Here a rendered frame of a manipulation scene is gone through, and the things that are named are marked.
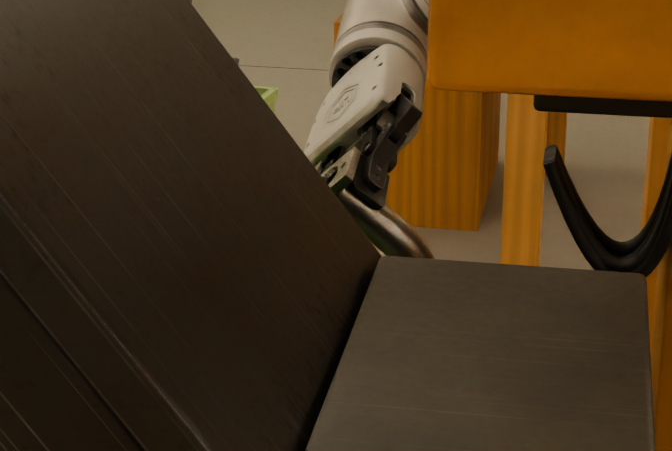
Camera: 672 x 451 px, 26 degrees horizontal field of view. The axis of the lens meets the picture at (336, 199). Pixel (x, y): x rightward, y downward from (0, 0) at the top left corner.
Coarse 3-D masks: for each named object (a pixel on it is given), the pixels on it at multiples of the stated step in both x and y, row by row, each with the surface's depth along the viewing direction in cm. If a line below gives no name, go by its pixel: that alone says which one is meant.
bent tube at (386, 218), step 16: (352, 160) 110; (336, 176) 109; (352, 176) 108; (336, 192) 109; (352, 192) 110; (352, 208) 110; (368, 208) 111; (384, 208) 111; (368, 224) 111; (384, 224) 111; (400, 224) 112; (384, 240) 111; (400, 240) 112; (416, 240) 112; (400, 256) 112; (416, 256) 112; (432, 256) 114
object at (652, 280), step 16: (656, 128) 156; (656, 144) 157; (656, 160) 157; (656, 176) 158; (656, 192) 159; (656, 272) 162; (656, 288) 129; (656, 304) 128; (656, 320) 126; (656, 336) 125; (656, 352) 123; (656, 368) 122; (656, 384) 121; (656, 400) 120; (656, 416) 120; (656, 432) 121; (656, 448) 121
